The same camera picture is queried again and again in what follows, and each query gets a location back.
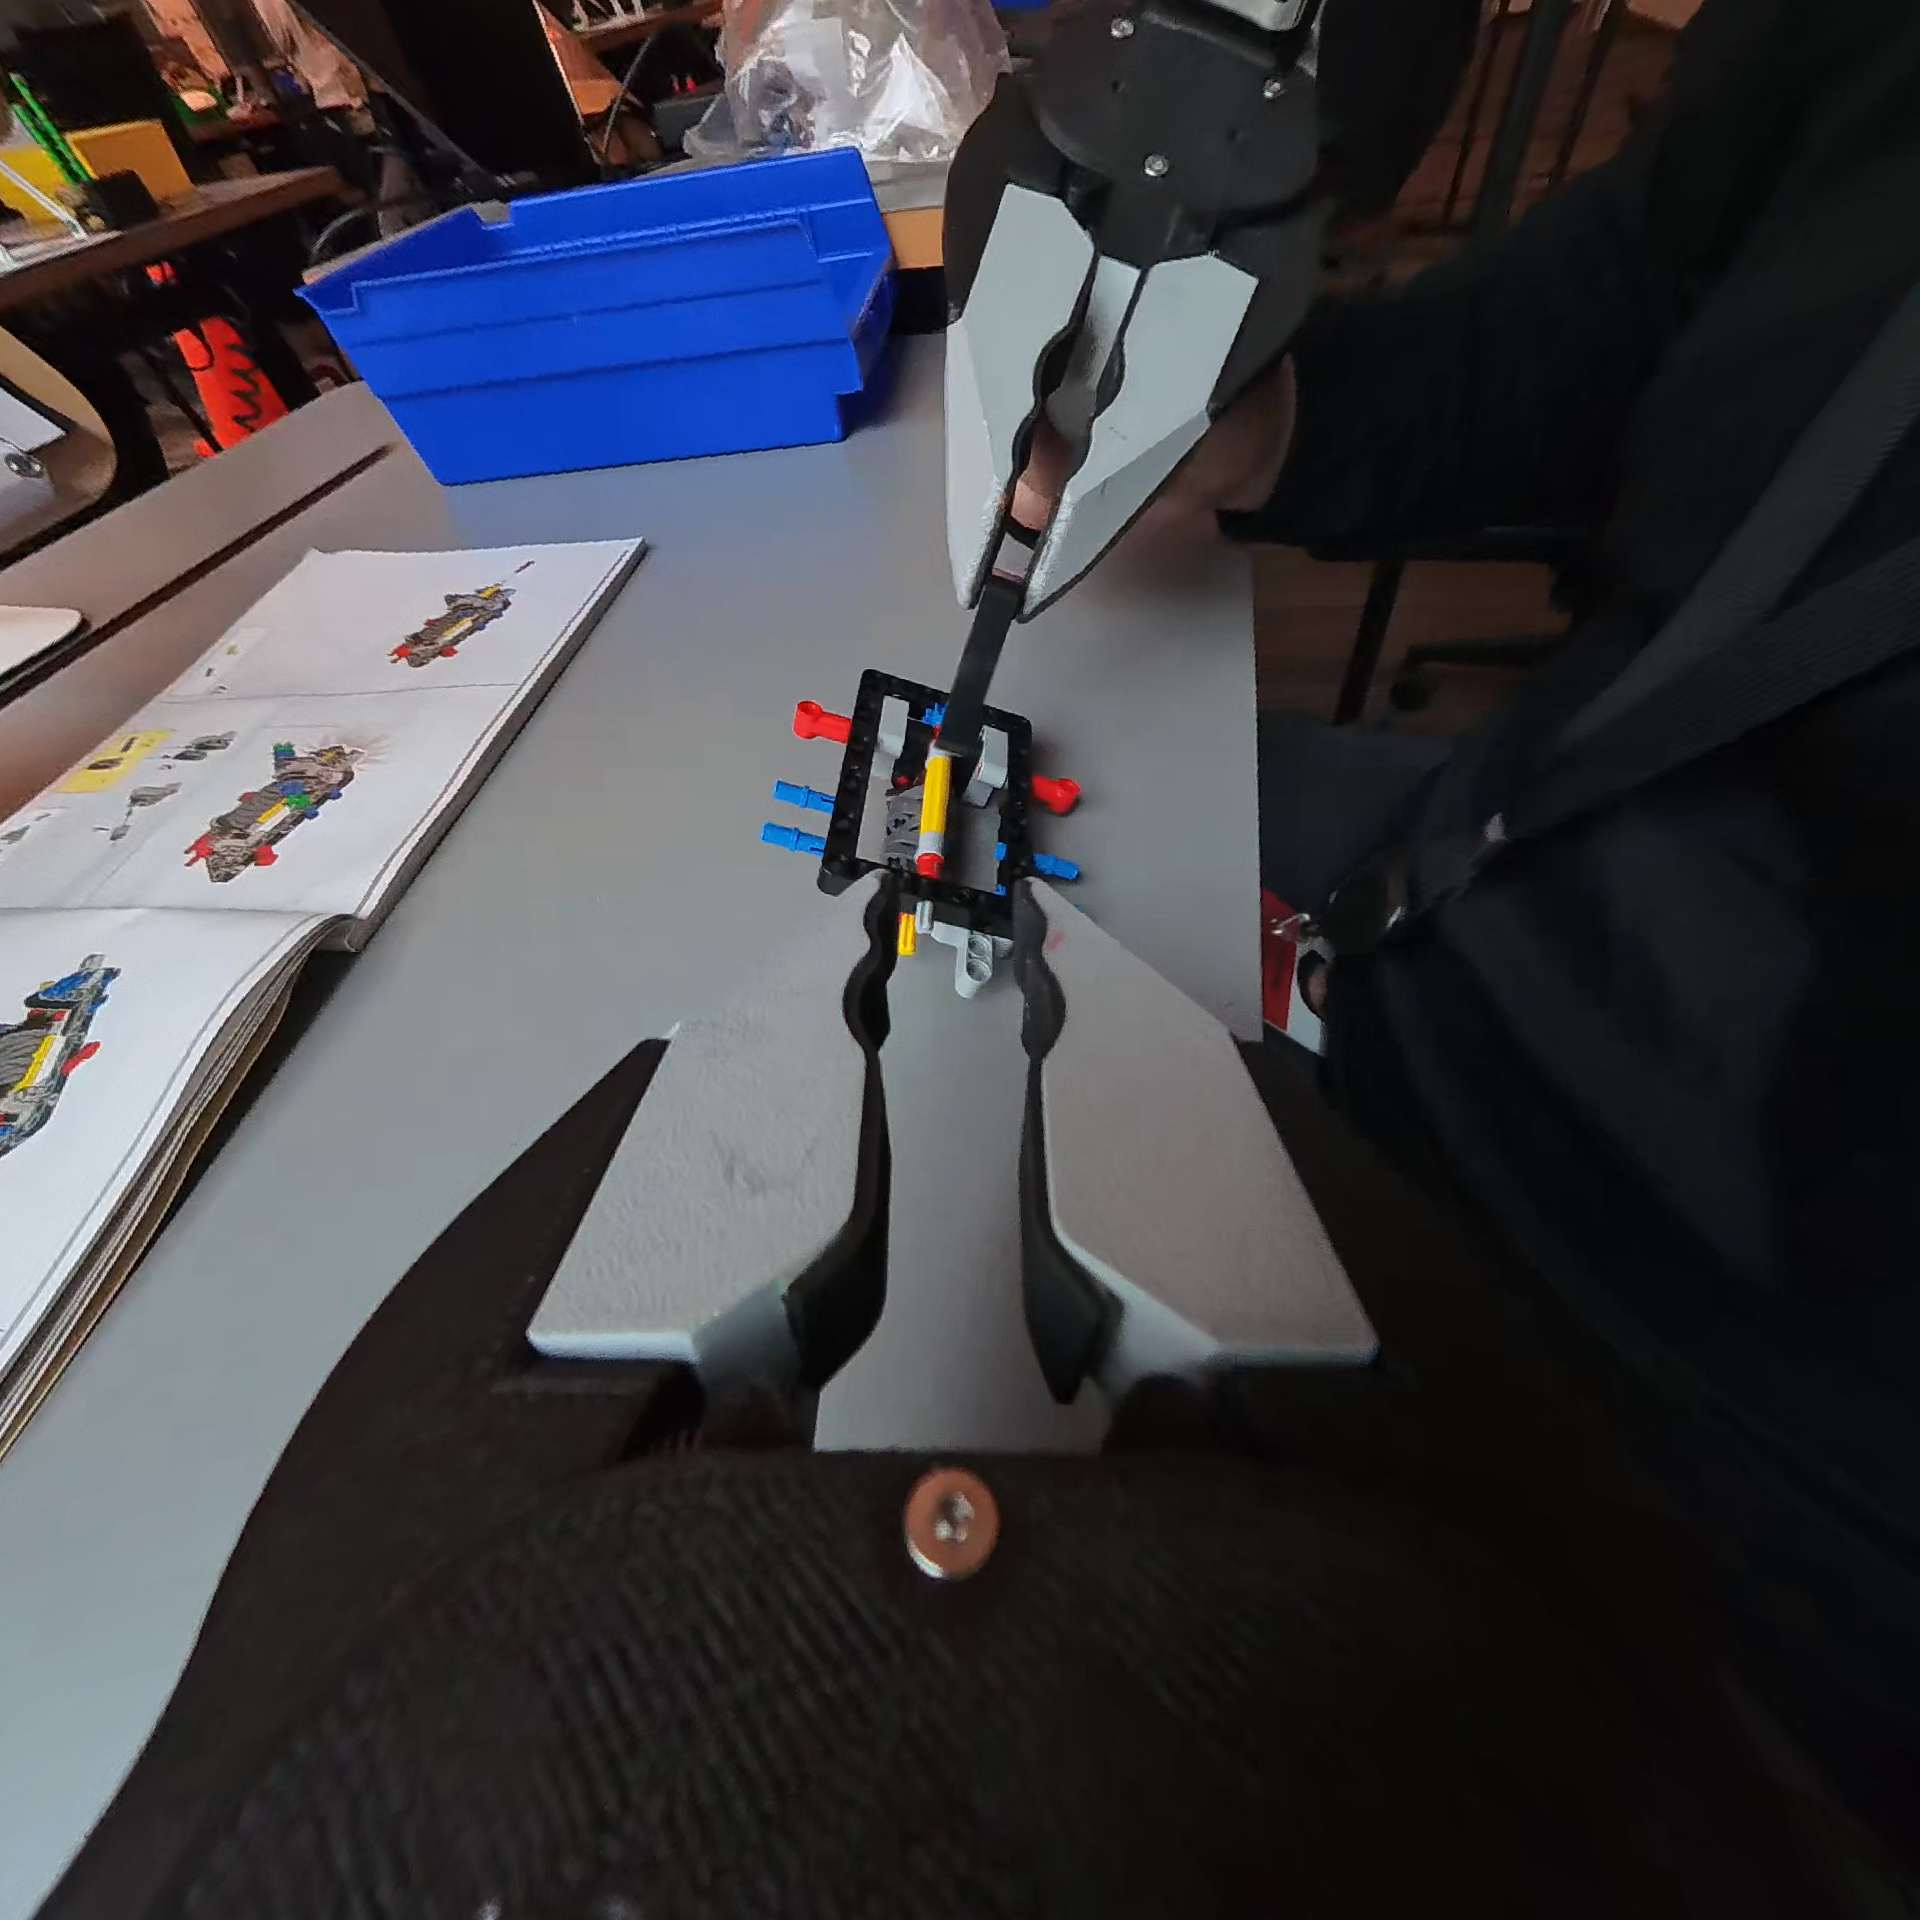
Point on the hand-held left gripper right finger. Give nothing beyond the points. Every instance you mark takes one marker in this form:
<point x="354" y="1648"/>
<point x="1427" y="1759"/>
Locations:
<point x="1185" y="1184"/>

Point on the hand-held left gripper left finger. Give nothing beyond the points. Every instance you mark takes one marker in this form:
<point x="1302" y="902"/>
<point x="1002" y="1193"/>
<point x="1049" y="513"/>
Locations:
<point x="721" y="1184"/>

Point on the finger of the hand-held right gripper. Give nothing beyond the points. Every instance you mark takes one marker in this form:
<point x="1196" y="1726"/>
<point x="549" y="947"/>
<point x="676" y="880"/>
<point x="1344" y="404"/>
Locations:
<point x="991" y="344"/>
<point x="1185" y="360"/>

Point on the black lego beam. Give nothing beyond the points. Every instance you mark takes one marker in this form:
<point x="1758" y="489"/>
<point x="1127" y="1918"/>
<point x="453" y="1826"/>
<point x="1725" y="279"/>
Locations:
<point x="978" y="660"/>

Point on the black frame lego model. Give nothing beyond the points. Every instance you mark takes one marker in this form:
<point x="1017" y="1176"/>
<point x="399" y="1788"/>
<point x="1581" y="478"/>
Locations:
<point x="842" y="794"/>

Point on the person's right forearm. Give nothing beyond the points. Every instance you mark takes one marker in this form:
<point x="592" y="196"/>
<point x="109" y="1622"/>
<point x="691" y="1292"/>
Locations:
<point x="1441" y="404"/>

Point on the lego instruction booklet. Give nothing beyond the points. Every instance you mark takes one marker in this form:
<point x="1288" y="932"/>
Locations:
<point x="451" y="705"/>

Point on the person's right hand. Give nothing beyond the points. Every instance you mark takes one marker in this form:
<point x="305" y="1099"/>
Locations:
<point x="1252" y="450"/>

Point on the white red badge card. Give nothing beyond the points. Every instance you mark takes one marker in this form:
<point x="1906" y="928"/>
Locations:
<point x="1287" y="990"/>

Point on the clear plastic bag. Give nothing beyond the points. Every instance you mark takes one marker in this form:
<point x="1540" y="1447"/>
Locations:
<point x="841" y="74"/>

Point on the black chair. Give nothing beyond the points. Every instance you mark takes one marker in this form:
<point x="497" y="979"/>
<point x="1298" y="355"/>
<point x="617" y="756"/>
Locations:
<point x="1372" y="631"/>

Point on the blue plastic bin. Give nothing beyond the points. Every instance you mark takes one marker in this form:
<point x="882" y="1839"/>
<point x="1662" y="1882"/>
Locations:
<point x="600" y="344"/>

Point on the person's torso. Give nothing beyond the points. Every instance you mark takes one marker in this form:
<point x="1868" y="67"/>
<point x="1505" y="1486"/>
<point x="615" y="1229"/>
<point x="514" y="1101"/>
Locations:
<point x="1651" y="1050"/>

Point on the orange black bag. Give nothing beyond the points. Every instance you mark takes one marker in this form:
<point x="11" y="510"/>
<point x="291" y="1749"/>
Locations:
<point x="224" y="383"/>

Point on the brown wooden desk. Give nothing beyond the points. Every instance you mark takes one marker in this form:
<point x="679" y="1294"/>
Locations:
<point x="181" y="219"/>

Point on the yellow box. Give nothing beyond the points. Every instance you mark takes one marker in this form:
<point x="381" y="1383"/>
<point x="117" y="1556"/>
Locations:
<point x="135" y="158"/>

